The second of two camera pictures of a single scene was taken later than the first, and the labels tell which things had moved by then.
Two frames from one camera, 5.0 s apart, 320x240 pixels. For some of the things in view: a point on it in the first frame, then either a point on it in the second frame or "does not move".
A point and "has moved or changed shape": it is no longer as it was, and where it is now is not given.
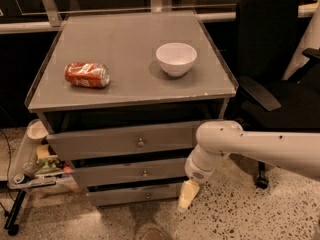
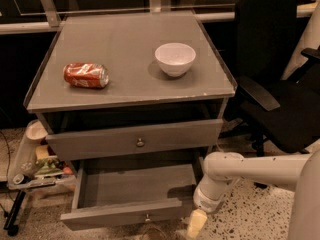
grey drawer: (85, 175) has moved or changed shape
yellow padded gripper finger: (188, 193) → (196, 222)
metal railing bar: (52, 26) does not move
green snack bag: (47, 166) does not move
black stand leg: (10, 224) does not move
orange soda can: (87, 74) does not move
